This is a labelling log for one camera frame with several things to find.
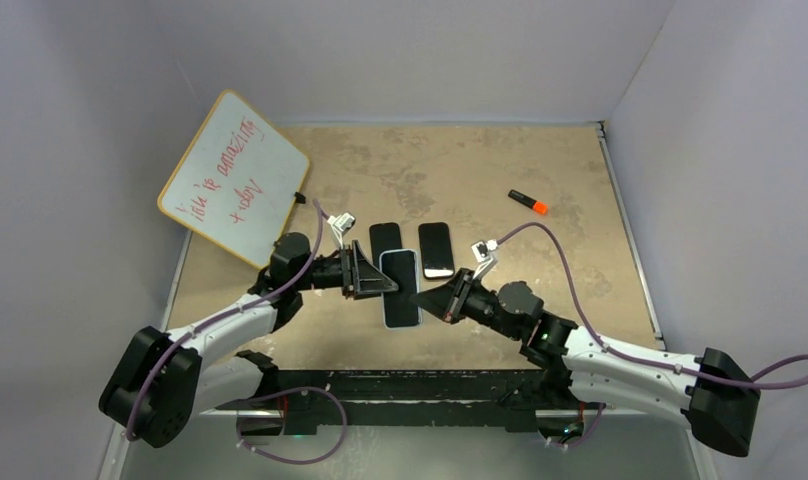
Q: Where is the black phone case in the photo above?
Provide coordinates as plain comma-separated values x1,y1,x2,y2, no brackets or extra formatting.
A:
418,222,456,280

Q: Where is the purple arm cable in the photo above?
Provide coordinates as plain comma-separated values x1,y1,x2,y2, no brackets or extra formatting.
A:
124,198,350,465
493,221,808,452

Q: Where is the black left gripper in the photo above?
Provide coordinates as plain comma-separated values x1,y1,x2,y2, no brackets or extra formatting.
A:
294,242,397,301

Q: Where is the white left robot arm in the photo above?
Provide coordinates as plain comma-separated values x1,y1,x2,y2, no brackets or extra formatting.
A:
98,233,399,448

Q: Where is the light blue phone case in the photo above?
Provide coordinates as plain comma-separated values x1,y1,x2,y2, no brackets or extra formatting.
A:
378,248,423,331

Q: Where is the white whiteboard with red writing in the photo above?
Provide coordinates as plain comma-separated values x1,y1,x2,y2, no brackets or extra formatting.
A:
157,90,310,268

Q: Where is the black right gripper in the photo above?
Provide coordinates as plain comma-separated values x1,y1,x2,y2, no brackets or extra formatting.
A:
411,269,522,341

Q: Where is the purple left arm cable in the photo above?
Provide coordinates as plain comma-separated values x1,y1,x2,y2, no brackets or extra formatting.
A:
124,198,350,465

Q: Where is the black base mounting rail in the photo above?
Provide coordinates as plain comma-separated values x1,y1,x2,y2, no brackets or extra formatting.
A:
213,368,607,437

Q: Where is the black marker orange cap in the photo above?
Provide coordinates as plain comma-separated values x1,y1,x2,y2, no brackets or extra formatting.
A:
508,189,549,215

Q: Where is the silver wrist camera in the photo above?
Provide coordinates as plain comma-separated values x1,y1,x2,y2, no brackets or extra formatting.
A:
471,239,498,276
327,212,356,235

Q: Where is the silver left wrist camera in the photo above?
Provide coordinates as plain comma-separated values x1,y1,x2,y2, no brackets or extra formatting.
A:
327,212,356,235

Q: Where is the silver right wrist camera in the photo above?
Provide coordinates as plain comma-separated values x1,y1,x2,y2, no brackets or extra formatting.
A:
471,239,498,276

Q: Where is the black phone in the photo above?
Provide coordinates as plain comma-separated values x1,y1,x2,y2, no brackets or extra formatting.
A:
369,222,403,266

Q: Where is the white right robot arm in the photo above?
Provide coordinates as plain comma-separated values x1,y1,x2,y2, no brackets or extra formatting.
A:
410,269,761,457

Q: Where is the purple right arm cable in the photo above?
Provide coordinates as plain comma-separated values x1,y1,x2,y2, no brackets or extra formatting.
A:
493,221,808,452

